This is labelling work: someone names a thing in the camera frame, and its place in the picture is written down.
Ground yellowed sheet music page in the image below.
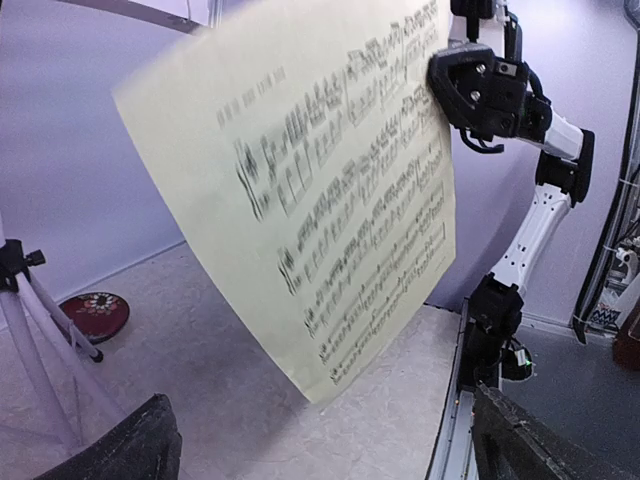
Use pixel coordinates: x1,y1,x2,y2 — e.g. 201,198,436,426
114,1,456,403

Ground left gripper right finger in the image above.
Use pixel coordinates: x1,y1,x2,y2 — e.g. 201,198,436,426
472,384,590,479

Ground red floral plate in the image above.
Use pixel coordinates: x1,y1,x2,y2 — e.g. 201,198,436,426
59,292,130,345

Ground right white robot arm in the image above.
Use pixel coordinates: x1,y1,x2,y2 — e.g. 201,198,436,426
426,1,595,391

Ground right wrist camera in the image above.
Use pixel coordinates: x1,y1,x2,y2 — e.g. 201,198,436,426
448,0,523,61

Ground white perforated music stand desk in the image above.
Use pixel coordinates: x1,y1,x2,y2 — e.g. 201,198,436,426
67,0,224,34

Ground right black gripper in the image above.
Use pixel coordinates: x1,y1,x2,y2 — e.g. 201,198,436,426
426,43,552,144

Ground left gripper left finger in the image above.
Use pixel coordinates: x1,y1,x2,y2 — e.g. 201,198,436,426
39,394,182,480

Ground silver tripod stand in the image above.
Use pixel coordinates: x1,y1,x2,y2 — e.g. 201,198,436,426
0,214,126,451

